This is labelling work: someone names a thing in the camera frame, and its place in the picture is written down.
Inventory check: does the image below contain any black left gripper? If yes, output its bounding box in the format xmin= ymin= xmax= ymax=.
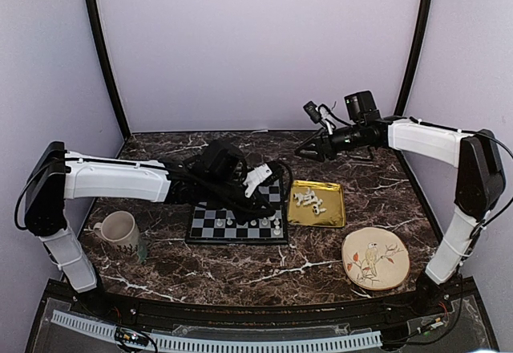
xmin=203 ymin=175 xmax=274 ymax=225

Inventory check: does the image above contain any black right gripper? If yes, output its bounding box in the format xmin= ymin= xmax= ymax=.
xmin=296 ymin=122 xmax=366 ymax=162

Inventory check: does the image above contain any black grey chess board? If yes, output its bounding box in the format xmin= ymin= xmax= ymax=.
xmin=185 ymin=179 xmax=289 ymax=245

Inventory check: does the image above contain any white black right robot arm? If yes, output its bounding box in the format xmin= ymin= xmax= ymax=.
xmin=295 ymin=91 xmax=512 ymax=285

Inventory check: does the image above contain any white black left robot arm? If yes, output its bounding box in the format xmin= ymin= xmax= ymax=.
xmin=14 ymin=140 xmax=292 ymax=318

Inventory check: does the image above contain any pile of white chess pieces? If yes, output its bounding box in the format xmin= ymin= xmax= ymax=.
xmin=293 ymin=188 xmax=327 ymax=216

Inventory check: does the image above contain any gold metal tray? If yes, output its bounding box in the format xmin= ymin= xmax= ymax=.
xmin=287 ymin=180 xmax=346 ymax=228

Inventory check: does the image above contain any beige ceramic mug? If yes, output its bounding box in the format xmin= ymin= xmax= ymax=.
xmin=93 ymin=211 xmax=147 ymax=263

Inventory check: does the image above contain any beige bird painted plate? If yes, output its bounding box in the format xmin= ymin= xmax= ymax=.
xmin=341 ymin=227 xmax=410 ymax=291

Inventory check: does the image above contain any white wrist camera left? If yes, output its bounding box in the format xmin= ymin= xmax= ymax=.
xmin=243 ymin=164 xmax=273 ymax=198

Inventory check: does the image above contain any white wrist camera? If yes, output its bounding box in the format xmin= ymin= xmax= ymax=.
xmin=303 ymin=101 xmax=336 ymax=135
xmin=243 ymin=164 xmax=273 ymax=198

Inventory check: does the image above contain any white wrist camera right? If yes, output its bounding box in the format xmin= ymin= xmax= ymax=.
xmin=303 ymin=101 xmax=336 ymax=135

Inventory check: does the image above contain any right black frame post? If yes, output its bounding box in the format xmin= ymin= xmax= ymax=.
xmin=394 ymin=0 xmax=432 ymax=116

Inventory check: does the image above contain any black frame post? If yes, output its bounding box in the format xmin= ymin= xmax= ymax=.
xmin=394 ymin=0 xmax=432 ymax=116
xmin=85 ymin=0 xmax=131 ymax=139

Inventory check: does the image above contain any white slotted cable duct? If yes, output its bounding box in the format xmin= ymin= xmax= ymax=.
xmin=50 ymin=310 xmax=382 ymax=352

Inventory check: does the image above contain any left black frame post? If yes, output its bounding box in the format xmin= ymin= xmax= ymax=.
xmin=85 ymin=0 xmax=131 ymax=139

